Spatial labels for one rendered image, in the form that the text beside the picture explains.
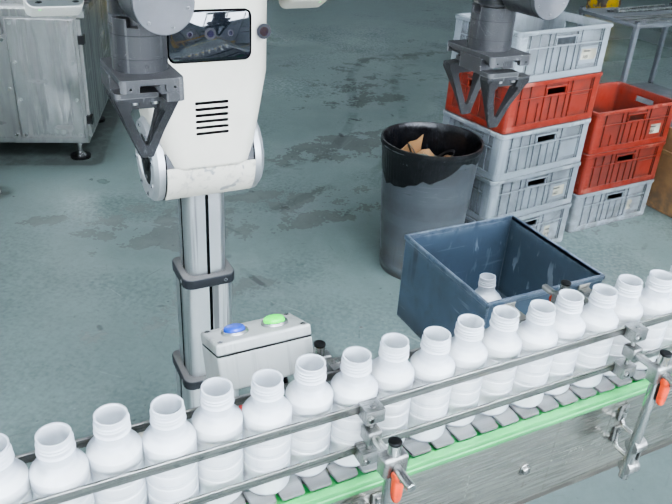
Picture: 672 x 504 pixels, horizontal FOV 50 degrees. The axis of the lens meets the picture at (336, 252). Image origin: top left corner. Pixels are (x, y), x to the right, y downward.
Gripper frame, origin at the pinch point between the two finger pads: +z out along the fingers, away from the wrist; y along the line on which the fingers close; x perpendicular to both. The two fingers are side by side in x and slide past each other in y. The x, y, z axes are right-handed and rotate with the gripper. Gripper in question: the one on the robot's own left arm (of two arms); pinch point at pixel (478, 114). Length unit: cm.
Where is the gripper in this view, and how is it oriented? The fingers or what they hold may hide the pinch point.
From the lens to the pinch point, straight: 102.8
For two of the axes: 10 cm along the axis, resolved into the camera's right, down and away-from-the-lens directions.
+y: -4.4, -4.4, 7.8
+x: -9.0, 1.7, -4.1
